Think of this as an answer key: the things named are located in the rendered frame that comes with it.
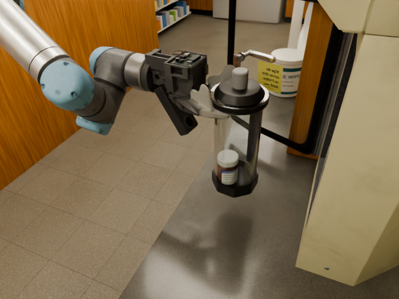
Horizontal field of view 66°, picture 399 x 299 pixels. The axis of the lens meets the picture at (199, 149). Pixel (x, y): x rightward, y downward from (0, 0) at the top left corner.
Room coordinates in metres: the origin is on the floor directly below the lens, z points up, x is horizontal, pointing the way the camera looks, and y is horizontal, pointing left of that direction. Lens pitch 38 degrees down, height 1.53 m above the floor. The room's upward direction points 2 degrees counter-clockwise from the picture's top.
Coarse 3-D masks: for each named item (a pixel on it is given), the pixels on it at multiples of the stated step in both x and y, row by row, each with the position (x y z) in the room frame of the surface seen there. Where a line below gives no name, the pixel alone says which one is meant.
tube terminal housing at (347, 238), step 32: (384, 0) 0.35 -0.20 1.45; (384, 32) 0.34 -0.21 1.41; (384, 64) 0.34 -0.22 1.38; (352, 96) 0.35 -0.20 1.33; (384, 96) 0.33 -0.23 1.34; (352, 128) 0.34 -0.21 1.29; (384, 128) 0.33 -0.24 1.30; (352, 160) 0.34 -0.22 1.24; (384, 160) 0.32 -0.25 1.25; (320, 192) 0.35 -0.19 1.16; (352, 192) 0.33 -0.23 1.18; (384, 192) 0.31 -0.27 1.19; (320, 224) 0.34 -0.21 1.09; (352, 224) 0.32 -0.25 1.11; (384, 224) 0.31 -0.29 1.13; (320, 256) 0.33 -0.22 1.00; (352, 256) 0.31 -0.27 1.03; (384, 256) 0.32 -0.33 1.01
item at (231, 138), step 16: (224, 112) 0.46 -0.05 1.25; (256, 112) 0.46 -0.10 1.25; (224, 128) 0.47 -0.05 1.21; (240, 128) 0.46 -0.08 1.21; (256, 128) 0.47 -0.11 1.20; (224, 144) 0.47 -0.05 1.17; (240, 144) 0.46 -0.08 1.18; (256, 144) 0.48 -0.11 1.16; (224, 160) 0.47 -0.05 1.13; (240, 160) 0.46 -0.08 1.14; (256, 160) 0.49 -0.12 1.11; (224, 176) 0.47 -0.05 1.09; (240, 176) 0.46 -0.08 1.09
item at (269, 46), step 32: (256, 0) 0.80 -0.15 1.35; (288, 0) 0.74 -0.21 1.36; (256, 32) 0.79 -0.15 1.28; (288, 32) 0.73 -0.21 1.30; (320, 32) 0.67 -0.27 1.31; (256, 64) 0.78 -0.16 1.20; (288, 64) 0.72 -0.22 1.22; (320, 64) 0.66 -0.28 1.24; (288, 96) 0.71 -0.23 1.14; (288, 128) 0.70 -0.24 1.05
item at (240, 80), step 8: (232, 72) 0.50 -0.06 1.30; (240, 72) 0.49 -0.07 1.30; (248, 72) 0.50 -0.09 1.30; (224, 80) 0.53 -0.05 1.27; (232, 80) 0.50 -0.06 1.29; (240, 80) 0.49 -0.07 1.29; (248, 80) 0.53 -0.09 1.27; (216, 88) 0.51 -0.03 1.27; (224, 88) 0.50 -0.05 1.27; (232, 88) 0.50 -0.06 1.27; (240, 88) 0.49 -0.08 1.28; (248, 88) 0.49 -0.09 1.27; (256, 88) 0.49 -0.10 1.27; (216, 96) 0.49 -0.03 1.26; (224, 96) 0.48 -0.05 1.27; (232, 96) 0.47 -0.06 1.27; (240, 96) 0.47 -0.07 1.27; (248, 96) 0.47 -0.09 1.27; (256, 96) 0.47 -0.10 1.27; (232, 104) 0.46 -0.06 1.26; (240, 104) 0.46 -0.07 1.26; (248, 104) 0.46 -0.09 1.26
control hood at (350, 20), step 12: (324, 0) 0.37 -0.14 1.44; (336, 0) 0.36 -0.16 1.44; (348, 0) 0.36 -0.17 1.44; (360, 0) 0.35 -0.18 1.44; (372, 0) 0.35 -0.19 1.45; (336, 12) 0.36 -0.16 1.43; (348, 12) 0.36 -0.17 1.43; (360, 12) 0.35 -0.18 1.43; (336, 24) 0.37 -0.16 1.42; (348, 24) 0.36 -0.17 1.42; (360, 24) 0.35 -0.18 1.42
